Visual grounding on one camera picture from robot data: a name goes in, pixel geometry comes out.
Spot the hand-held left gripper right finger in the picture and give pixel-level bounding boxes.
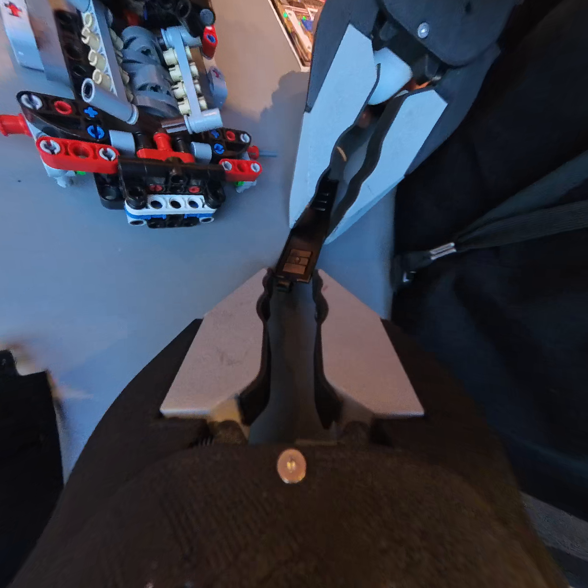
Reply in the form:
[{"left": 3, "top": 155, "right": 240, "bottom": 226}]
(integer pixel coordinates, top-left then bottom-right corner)
[{"left": 312, "top": 269, "right": 424, "bottom": 429}]

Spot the black curved brick panel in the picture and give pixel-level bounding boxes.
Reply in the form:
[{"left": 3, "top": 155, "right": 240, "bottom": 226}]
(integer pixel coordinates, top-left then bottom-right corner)
[{"left": 268, "top": 177, "right": 341, "bottom": 445}]

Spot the holographic sticker sheet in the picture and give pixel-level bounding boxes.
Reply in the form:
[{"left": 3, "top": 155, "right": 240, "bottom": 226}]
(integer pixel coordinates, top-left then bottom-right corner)
[{"left": 269, "top": 0, "right": 322, "bottom": 70}]

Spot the toy brick car model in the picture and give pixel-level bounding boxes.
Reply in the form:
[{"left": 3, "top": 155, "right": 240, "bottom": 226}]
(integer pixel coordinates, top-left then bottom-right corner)
[{"left": 0, "top": 0, "right": 277, "bottom": 230}]

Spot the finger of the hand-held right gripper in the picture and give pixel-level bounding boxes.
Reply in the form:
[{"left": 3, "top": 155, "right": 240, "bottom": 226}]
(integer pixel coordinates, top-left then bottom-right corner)
[
  {"left": 288, "top": 0, "right": 382, "bottom": 229},
  {"left": 324, "top": 89, "right": 449, "bottom": 244}
]

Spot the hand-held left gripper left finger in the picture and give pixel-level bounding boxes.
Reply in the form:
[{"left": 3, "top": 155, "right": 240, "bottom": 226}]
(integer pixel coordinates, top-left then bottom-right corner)
[{"left": 160, "top": 269, "right": 276, "bottom": 425}]

